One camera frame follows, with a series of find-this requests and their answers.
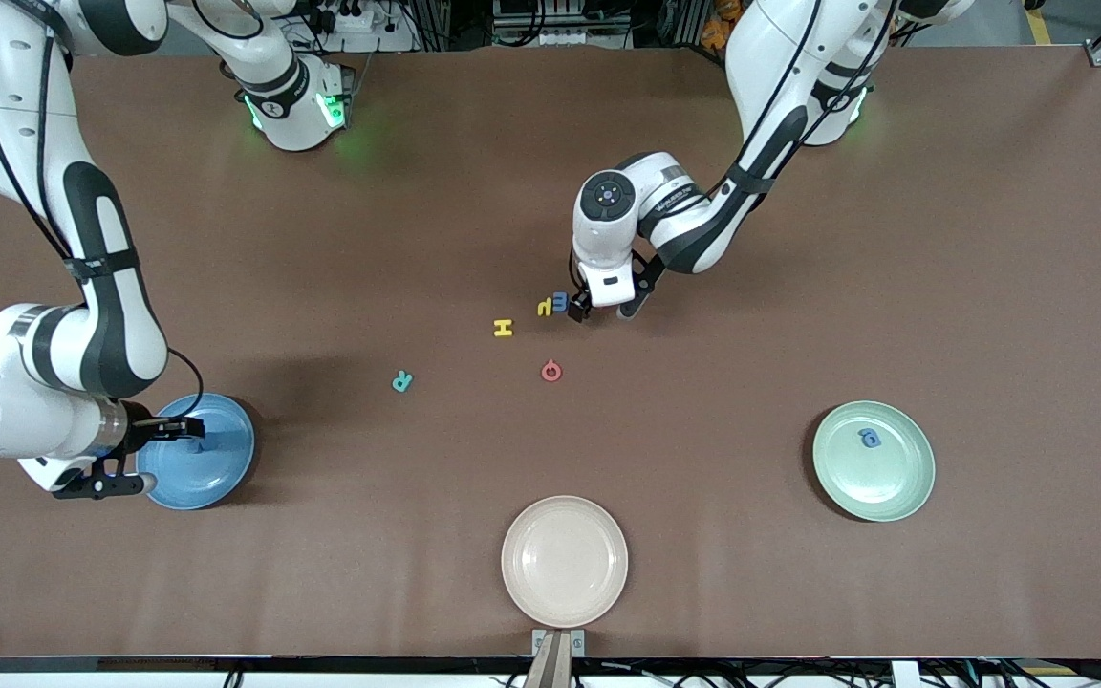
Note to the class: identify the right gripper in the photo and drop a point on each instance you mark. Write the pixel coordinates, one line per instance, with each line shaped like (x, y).
(143, 425)

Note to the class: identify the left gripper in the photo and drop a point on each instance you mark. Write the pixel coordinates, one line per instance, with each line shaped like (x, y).
(578, 310)

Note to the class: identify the blue foam lowercase e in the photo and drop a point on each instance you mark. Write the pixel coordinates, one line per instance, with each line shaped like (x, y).
(560, 302)

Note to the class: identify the red foam letter Q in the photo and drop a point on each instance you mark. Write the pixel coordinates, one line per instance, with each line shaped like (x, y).
(544, 372)

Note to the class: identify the yellow foam letter H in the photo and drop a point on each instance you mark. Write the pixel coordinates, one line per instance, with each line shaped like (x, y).
(504, 328)

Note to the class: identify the teal foam letter R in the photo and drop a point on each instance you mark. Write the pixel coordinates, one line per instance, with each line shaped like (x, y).
(402, 382)

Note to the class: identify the blue foam lowercase a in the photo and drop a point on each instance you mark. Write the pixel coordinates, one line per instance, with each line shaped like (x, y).
(862, 435)

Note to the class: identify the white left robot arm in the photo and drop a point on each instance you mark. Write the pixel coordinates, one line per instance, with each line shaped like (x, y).
(770, 57)

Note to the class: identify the blue plate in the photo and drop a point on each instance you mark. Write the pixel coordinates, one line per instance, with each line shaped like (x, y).
(216, 468)

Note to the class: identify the beige plate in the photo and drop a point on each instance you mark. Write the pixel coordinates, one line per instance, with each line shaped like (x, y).
(565, 564)

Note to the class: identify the green plate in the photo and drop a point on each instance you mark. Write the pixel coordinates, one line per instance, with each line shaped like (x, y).
(895, 478)

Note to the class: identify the metal equipment rack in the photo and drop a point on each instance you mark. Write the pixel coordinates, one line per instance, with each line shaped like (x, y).
(560, 38)

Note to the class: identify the table cover sheet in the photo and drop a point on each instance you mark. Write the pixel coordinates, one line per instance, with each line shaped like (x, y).
(703, 573)

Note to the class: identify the orange snack bag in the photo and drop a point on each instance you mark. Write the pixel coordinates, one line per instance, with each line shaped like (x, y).
(715, 33)

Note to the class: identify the white power strip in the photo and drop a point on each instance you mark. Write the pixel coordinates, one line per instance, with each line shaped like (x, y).
(350, 19)

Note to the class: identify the black table edge rail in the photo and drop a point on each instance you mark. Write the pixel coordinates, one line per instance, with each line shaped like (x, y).
(321, 661)

